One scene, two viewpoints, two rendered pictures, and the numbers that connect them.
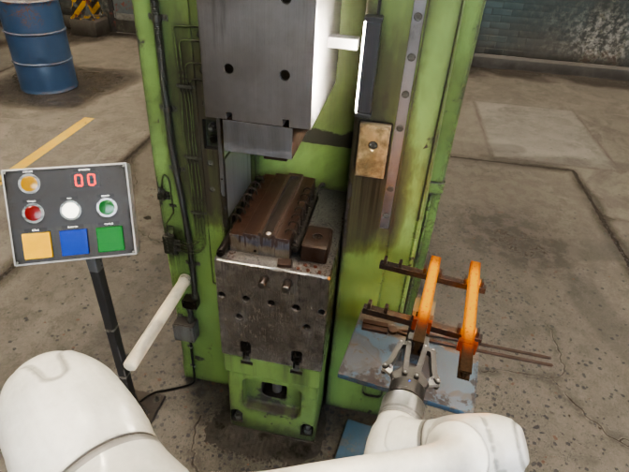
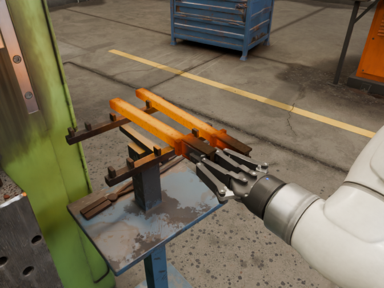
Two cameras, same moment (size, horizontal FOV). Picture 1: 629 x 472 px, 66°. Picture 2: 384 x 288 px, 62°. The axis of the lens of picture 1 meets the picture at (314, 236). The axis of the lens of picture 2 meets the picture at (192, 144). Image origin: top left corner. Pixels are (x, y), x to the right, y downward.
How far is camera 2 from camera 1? 0.75 m
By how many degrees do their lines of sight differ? 46
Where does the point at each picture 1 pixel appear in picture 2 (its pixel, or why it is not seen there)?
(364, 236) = (18, 133)
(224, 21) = not seen: outside the picture
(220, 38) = not seen: outside the picture
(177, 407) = not seen: outside the picture
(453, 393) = (203, 198)
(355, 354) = (108, 243)
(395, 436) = (362, 223)
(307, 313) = (20, 255)
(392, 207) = (31, 81)
